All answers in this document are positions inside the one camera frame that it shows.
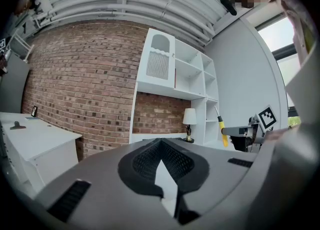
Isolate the black binder clip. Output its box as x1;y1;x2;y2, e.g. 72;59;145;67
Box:
9;121;27;131

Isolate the person's striped pink shirt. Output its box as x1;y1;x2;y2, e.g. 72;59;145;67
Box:
273;0;316;62

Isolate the plain white side desk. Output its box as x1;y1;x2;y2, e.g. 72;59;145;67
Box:
0;111;83;200

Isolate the white wire rack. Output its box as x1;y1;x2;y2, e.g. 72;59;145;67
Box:
9;30;35;62

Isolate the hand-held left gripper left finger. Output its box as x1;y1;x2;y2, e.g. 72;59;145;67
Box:
33;137;166;225

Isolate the person's right forearm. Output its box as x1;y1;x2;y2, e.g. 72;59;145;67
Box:
264;125;301;141

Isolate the black head camera mount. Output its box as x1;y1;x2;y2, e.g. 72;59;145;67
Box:
218;0;238;16

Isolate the window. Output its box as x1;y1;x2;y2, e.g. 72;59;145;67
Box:
256;16;303;127

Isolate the yellow handle screwdriver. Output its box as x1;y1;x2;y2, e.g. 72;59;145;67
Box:
213;105;230;148

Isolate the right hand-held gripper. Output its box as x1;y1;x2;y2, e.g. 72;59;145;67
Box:
221;104;280;154

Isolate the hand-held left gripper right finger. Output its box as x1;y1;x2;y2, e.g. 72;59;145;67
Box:
159;137;260;226

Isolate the grey cabinet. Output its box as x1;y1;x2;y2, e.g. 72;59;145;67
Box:
0;54;31;115

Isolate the white shade table lamp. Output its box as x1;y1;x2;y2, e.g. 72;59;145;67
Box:
182;108;197;143

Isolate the white desk hutch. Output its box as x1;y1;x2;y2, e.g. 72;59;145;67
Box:
129;27;220;147

